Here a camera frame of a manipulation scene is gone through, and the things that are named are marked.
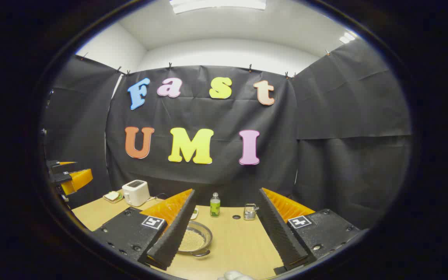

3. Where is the pile of soybeans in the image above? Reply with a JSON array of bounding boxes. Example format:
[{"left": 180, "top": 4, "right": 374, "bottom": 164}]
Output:
[{"left": 179, "top": 229, "right": 206, "bottom": 252}]

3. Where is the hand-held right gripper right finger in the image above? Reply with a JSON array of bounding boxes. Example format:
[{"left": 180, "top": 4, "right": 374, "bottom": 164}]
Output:
[{"left": 256, "top": 188, "right": 361, "bottom": 271}]

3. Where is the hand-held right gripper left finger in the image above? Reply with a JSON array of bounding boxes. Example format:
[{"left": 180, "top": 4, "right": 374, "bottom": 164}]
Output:
[{"left": 92, "top": 189, "right": 196, "bottom": 271}]

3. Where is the white cloth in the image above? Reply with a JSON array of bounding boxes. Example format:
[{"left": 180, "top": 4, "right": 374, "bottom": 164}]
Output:
[{"left": 217, "top": 270, "right": 255, "bottom": 280}]

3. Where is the long ceiling light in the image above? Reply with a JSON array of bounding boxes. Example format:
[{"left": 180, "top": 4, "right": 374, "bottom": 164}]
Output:
[{"left": 170, "top": 0, "right": 266, "bottom": 14}]

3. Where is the green label drink bottle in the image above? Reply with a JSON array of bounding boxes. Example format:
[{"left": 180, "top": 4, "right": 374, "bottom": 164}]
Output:
[{"left": 210, "top": 192, "right": 221, "bottom": 217}]

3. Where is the white toaster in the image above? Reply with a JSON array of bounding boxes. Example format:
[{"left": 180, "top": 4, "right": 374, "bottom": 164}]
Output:
[{"left": 122, "top": 180, "right": 151, "bottom": 207}]

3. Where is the black backdrop cloth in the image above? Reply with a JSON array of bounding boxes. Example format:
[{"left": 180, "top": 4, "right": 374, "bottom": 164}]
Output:
[{"left": 43, "top": 39, "right": 412, "bottom": 230}]

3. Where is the stainless steel pot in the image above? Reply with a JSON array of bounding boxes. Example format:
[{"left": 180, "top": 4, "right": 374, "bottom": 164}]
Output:
[{"left": 177, "top": 221, "right": 213, "bottom": 258}]

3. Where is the plate with sandwich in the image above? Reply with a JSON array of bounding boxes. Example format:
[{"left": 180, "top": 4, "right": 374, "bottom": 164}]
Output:
[{"left": 103, "top": 191, "right": 124, "bottom": 204}]

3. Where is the metal wire utensil holder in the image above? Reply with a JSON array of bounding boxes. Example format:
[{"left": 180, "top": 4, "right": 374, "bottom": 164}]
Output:
[{"left": 243, "top": 203, "right": 259, "bottom": 221}]

